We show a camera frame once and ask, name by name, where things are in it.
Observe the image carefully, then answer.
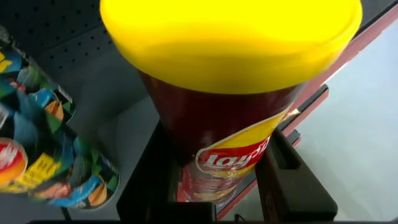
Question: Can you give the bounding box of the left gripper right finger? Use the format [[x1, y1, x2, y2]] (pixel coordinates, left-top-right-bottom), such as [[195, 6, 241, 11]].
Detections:
[[254, 128, 339, 222]]

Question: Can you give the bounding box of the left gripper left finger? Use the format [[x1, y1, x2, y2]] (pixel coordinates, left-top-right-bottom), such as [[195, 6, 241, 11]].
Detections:
[[116, 120, 217, 223]]

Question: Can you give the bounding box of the red chip can yellow lid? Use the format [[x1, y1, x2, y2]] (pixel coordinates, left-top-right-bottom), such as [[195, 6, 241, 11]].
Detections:
[[99, 0, 364, 208]]

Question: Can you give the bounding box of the black shop shelf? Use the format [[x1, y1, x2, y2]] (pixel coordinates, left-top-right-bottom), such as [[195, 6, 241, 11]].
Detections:
[[0, 0, 398, 222]]

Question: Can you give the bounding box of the multicoloured chip can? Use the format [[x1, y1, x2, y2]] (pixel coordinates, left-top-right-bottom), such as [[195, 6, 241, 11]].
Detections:
[[0, 26, 121, 210]]

